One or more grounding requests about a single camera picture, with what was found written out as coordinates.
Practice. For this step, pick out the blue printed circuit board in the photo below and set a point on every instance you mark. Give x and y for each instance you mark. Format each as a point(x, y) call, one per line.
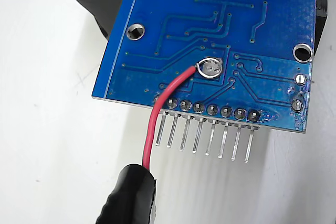
point(210, 37)

